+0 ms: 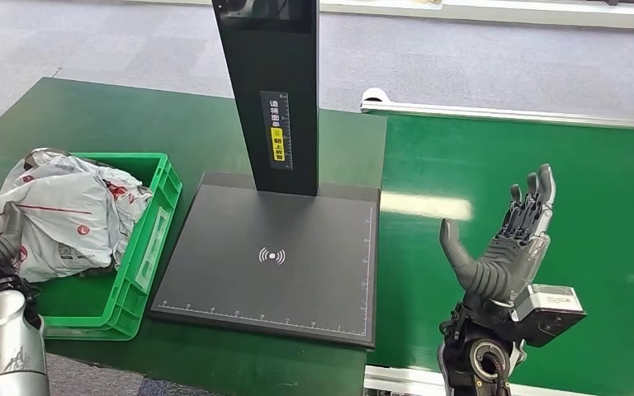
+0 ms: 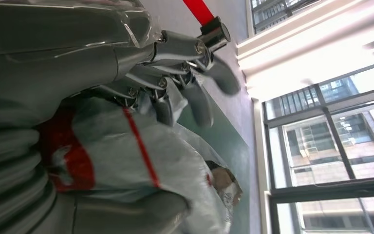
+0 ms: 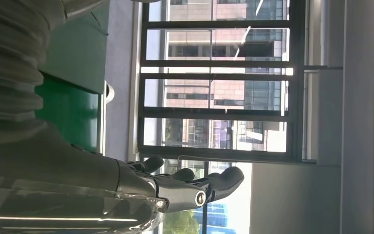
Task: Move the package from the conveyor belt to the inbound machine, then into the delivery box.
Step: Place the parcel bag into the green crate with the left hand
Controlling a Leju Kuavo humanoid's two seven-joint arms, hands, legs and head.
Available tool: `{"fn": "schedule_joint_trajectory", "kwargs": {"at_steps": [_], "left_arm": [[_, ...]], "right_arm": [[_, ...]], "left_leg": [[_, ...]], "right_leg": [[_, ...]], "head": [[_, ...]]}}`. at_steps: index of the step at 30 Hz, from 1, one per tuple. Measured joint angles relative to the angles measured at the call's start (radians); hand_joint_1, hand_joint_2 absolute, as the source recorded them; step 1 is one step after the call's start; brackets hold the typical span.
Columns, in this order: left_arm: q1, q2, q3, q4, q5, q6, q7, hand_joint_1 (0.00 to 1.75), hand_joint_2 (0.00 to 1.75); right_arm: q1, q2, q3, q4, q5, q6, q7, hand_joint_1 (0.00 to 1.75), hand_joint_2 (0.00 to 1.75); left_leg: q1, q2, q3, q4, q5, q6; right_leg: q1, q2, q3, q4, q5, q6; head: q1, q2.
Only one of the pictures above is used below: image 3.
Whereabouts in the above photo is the green conveyor belt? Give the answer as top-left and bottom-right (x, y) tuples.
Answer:
(34, 73), (101, 154)

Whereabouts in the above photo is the black framed window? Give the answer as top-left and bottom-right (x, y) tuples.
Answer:
(136, 0), (308, 234)

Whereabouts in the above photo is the silver conveyor side rail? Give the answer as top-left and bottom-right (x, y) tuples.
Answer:
(97, 80), (108, 156)

